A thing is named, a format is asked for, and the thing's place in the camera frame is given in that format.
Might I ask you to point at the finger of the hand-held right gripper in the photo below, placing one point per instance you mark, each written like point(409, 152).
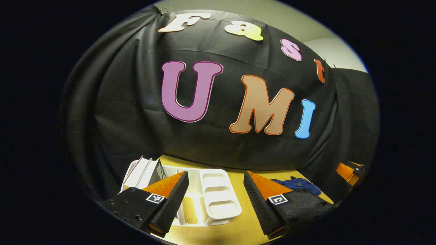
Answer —
point(345, 173)

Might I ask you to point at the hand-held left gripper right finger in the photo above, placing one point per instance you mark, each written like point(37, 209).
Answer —
point(260, 204)

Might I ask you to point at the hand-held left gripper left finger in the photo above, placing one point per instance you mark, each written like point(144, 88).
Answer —
point(173, 200)

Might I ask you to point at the grey cover book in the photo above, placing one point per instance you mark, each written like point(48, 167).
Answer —
point(155, 172)

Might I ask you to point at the white plastic bookshelf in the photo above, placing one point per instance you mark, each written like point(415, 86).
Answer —
point(218, 197)

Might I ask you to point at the blue schoolbag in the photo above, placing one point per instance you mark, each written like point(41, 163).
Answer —
point(299, 185)

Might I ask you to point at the pink cover book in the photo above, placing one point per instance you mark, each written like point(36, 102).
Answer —
point(131, 173)

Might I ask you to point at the black backdrop cloth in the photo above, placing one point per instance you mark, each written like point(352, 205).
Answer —
point(136, 102)

